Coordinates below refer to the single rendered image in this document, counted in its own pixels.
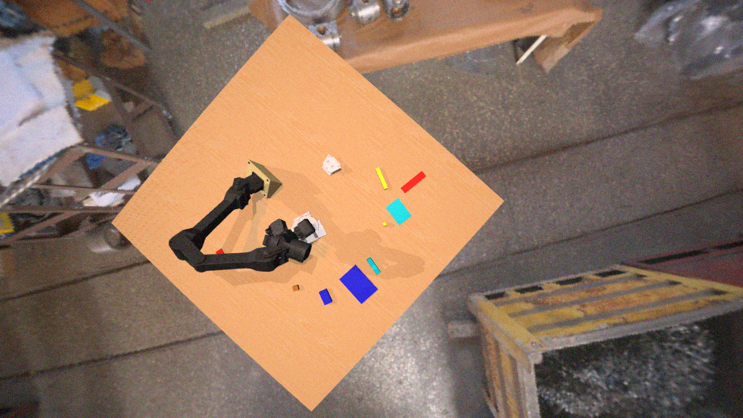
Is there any cyan rectangular plate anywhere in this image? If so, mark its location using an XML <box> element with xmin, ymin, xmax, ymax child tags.
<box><xmin>386</xmin><ymin>198</ymin><xmax>411</xmax><ymax>225</ymax></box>

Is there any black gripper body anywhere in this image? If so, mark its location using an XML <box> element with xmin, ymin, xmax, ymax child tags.
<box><xmin>282</xmin><ymin>219</ymin><xmax>315</xmax><ymax>241</ymax></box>

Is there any cyan flat bar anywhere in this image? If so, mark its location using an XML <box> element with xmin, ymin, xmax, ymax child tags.
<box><xmin>367</xmin><ymin>257</ymin><xmax>381</xmax><ymax>275</ymax></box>

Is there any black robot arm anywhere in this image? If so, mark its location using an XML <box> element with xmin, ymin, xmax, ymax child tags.
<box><xmin>169</xmin><ymin>172</ymin><xmax>312</xmax><ymax>273</ymax></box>

